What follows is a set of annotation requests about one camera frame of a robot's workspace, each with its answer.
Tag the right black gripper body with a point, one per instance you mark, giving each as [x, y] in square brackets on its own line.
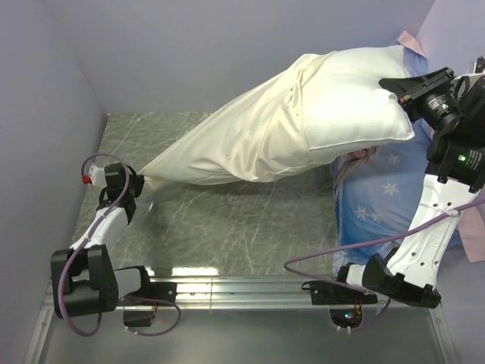
[434, 100]

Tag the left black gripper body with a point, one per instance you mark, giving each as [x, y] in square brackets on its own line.
[135, 186]

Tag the white pillow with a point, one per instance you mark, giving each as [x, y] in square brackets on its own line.
[344, 107]

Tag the cream pillowcase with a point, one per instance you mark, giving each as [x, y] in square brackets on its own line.
[256, 137]

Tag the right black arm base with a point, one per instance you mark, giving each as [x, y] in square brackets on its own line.
[323, 293]

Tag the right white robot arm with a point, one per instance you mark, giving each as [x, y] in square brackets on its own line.
[453, 179]

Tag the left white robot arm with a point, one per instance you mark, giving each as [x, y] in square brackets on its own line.
[83, 276]

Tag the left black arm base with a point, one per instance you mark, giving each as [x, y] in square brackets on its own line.
[159, 294]

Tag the blue Elsa pillow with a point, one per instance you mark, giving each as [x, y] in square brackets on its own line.
[378, 190]

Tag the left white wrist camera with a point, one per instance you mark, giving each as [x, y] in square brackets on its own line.
[95, 176]

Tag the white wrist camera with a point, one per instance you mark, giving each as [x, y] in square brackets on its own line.
[95, 176]
[478, 66]

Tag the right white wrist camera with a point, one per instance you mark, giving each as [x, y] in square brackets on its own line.
[478, 66]

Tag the aluminium mounting rail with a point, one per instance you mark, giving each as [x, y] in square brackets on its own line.
[264, 292]

